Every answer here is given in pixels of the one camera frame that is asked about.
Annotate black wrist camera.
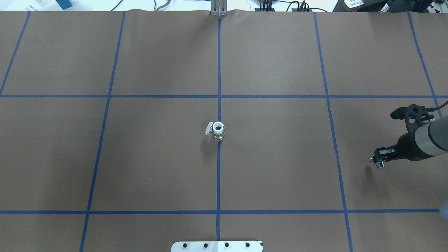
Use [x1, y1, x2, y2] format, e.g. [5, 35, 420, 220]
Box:
[390, 104, 435, 132]

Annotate chrome metal pipe fitting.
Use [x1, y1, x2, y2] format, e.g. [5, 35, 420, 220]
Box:
[369, 157, 385, 169]

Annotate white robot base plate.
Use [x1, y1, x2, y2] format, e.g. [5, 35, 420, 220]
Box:
[171, 240, 264, 252]

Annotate grey aluminium frame post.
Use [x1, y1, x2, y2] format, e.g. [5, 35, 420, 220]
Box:
[210, 0, 228, 17]

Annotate white brass PPR valve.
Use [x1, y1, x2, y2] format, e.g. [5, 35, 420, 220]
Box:
[204, 121, 225, 141]

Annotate teal box on desk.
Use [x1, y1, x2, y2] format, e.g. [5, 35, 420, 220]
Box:
[56, 0, 73, 10]

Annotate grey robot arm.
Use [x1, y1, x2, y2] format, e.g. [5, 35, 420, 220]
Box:
[370, 117, 448, 168]

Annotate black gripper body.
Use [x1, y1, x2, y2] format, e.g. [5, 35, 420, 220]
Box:
[385, 133, 426, 162]

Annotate black cables at table edge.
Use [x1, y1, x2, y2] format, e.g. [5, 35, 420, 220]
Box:
[254, 0, 333, 13]

